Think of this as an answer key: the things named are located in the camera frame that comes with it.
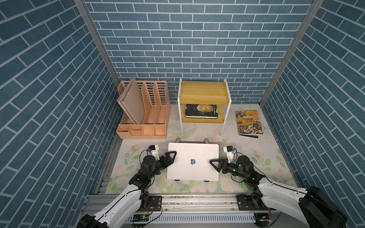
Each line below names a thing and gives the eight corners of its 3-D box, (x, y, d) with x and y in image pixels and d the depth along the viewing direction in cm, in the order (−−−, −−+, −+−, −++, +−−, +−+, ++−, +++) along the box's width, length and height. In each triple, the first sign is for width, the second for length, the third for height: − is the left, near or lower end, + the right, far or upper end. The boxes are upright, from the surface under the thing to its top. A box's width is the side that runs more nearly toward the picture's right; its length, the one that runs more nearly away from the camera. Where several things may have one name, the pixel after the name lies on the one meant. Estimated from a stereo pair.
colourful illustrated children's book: (239, 137, 103) (241, 134, 100) (233, 112, 119) (234, 109, 116) (265, 137, 103) (267, 134, 100) (255, 112, 119) (256, 109, 116)
